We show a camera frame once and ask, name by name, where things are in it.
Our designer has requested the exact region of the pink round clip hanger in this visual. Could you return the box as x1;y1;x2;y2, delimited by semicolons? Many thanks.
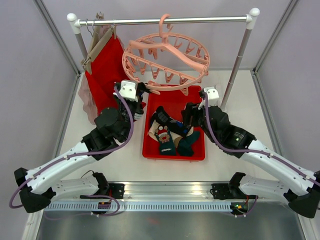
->
122;23;211;96

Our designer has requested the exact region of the teal christmas sock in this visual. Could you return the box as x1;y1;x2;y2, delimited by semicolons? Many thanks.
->
154;125;177;156

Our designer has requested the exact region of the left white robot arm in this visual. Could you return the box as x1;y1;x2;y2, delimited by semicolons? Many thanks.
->
14;80;149;213

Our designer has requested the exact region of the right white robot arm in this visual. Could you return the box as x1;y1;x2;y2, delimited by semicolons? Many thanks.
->
181;102;320;219

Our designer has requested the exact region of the beige clip hanger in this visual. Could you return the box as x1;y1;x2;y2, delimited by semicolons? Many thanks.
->
81;24;117;74

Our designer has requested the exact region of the red plastic tray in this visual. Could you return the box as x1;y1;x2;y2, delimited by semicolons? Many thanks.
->
142;85;206;162

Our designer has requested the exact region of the brown beige striped sock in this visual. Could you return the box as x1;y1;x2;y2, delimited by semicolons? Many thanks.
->
148;121;183;148

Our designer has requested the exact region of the red hanging cloth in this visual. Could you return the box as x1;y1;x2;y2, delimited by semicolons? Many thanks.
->
84;36;147;123

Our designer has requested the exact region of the pink hanging garment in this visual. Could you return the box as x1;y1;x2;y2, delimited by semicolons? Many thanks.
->
77;24;126;125

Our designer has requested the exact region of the metal clothes rack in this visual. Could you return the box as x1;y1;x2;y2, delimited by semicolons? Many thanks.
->
66;7;260;109

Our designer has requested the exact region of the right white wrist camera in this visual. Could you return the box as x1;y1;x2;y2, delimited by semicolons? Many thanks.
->
198;86;220;110

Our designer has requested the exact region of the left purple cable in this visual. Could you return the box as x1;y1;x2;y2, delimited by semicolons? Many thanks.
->
8;87;135;210

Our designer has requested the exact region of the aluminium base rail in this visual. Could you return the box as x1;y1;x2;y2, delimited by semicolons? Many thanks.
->
54;181;283;201

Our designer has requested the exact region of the white slotted cable duct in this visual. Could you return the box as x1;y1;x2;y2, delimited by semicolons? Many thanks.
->
45;201;232;212

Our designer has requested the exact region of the aluminium frame post left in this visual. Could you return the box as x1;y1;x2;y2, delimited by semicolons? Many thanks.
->
32;0;81;76

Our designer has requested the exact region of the aluminium frame post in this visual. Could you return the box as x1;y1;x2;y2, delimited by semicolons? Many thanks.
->
252;0;300;76
32;0;81;76

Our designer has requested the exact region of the aluminium frame post right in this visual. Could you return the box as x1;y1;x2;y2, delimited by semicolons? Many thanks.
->
252;0;300;76

